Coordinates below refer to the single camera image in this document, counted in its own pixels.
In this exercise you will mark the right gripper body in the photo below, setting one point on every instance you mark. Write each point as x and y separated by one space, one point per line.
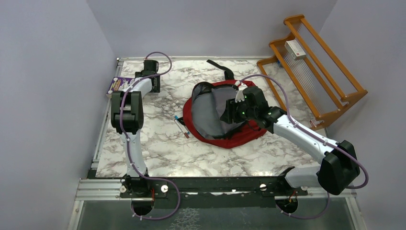
241 112

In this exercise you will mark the purple cover book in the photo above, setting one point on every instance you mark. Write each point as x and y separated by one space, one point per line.
119 84

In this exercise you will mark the red backpack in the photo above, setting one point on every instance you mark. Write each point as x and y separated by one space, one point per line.
202 111

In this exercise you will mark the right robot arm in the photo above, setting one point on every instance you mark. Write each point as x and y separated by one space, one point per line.
337 161

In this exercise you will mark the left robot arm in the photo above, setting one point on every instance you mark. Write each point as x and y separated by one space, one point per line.
127 117

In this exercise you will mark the white marker blue cap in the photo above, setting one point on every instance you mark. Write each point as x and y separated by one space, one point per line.
176 117

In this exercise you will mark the wooden rack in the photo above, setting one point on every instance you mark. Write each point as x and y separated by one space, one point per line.
324 82

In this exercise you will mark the white red small box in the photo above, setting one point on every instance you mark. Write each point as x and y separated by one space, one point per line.
295 50

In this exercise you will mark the white marker red cap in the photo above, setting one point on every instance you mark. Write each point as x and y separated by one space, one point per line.
182 128

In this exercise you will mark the aluminium table frame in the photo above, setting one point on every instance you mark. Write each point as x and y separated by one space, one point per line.
168 152

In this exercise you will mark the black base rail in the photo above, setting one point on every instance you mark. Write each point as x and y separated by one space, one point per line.
207 192

